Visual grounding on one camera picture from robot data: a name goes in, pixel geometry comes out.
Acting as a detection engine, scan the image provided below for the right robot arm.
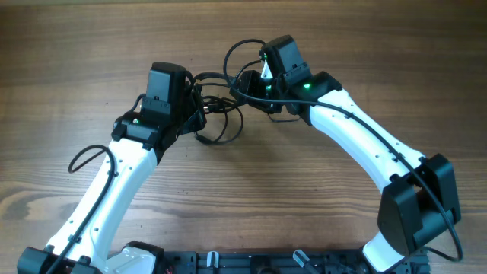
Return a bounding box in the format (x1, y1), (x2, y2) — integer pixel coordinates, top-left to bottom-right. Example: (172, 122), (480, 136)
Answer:
(227, 35), (461, 273)

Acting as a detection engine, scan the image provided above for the left camera cable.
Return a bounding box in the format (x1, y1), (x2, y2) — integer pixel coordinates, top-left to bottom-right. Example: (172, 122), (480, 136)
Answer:
(44, 144), (117, 274)

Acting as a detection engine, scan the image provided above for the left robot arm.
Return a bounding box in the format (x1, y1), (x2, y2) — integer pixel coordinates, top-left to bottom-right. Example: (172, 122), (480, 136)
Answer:
(17, 62), (205, 273)

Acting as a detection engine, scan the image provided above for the thin black USB cable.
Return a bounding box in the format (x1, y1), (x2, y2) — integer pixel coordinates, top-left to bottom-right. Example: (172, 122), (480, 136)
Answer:
(196, 94), (244, 145)

